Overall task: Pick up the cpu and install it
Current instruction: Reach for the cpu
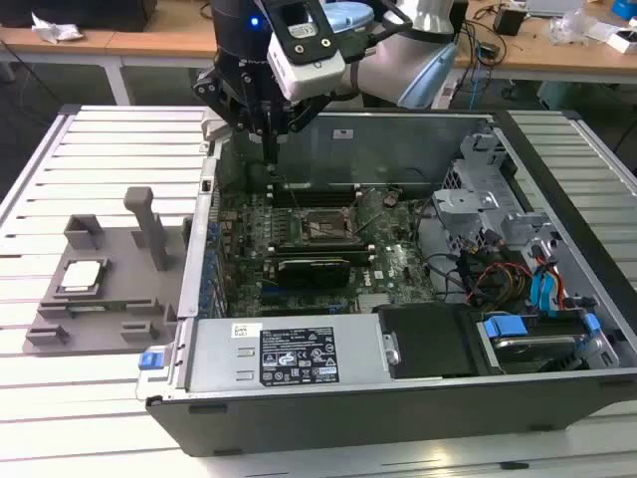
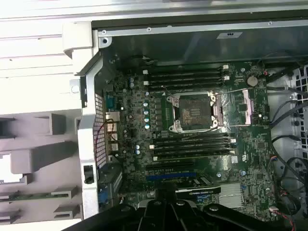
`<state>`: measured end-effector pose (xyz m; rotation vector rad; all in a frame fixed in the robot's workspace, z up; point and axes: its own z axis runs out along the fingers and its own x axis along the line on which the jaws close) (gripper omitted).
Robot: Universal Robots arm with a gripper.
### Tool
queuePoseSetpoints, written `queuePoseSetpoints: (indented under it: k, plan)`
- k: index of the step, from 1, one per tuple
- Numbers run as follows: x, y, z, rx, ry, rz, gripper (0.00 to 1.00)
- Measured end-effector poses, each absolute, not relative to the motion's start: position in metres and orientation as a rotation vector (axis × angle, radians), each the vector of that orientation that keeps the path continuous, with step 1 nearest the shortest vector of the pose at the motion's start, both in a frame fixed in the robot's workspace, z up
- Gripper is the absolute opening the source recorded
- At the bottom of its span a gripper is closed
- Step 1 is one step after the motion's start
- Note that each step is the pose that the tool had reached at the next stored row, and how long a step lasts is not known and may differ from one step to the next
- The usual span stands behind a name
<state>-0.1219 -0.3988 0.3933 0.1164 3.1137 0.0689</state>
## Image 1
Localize green RAM stick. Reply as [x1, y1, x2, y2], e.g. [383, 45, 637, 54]
[67, 298, 150, 316]

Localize black PC case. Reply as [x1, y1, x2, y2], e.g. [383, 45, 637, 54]
[134, 105, 637, 458]

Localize crumpled white paper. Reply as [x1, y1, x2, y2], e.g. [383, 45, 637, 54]
[30, 12, 85, 44]

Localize black RAM slot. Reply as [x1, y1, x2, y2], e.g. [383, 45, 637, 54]
[269, 188, 361, 196]
[270, 196, 361, 206]
[268, 192, 361, 200]
[270, 248, 375, 263]
[267, 241, 373, 252]
[268, 183, 361, 192]

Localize grey parts rack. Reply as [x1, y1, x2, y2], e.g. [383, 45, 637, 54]
[23, 185, 194, 358]

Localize power wire bundle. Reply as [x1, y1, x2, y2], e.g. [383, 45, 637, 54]
[466, 261, 534, 306]

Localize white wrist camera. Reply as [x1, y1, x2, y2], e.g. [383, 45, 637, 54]
[258, 0, 347, 104]

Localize green motherboard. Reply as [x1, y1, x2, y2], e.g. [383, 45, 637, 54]
[211, 184, 442, 319]

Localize wooden desk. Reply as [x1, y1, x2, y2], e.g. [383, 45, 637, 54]
[0, 9, 637, 109]

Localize small white box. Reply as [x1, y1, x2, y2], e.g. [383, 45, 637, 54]
[604, 28, 637, 55]

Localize silver CPU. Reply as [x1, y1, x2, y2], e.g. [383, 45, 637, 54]
[59, 260, 105, 294]

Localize CPU socket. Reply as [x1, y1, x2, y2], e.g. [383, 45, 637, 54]
[297, 206, 353, 244]

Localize blue data wire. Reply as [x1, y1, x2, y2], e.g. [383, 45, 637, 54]
[529, 272, 546, 315]
[539, 268, 562, 320]

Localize black power adapter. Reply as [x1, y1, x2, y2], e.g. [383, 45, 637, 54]
[492, 7, 528, 37]

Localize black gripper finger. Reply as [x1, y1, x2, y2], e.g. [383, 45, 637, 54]
[269, 93, 330, 166]
[192, 68, 271, 166]

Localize black plastic shroud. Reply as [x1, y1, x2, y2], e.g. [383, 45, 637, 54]
[371, 302, 494, 380]

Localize clear plastic bag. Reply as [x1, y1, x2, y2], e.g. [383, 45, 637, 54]
[544, 8, 616, 47]

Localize orange data wire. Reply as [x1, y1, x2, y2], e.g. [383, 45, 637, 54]
[552, 271, 568, 313]

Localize wire locking lever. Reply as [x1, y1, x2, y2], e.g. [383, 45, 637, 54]
[278, 174, 302, 211]

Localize black camera cable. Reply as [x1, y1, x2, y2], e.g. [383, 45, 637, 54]
[342, 0, 417, 64]

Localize silver metal drive cage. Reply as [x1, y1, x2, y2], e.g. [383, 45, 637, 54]
[430, 123, 561, 260]

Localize silver laptop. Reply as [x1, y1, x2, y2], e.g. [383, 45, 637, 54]
[526, 0, 584, 16]

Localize pale teal box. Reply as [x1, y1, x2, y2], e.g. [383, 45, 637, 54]
[537, 79, 583, 112]

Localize hard disk blue carrier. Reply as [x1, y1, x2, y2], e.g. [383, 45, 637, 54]
[475, 312, 607, 375]

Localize silver power supply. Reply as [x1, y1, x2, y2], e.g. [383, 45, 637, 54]
[184, 314, 395, 395]

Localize black expansion slot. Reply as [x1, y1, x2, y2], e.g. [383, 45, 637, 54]
[262, 296, 349, 313]

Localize metal socket cover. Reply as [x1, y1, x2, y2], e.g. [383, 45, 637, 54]
[342, 187, 395, 236]

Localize black equipment box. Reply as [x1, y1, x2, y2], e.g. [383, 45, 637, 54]
[0, 0, 150, 32]

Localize black graphics card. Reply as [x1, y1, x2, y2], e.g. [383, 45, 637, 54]
[275, 255, 353, 291]

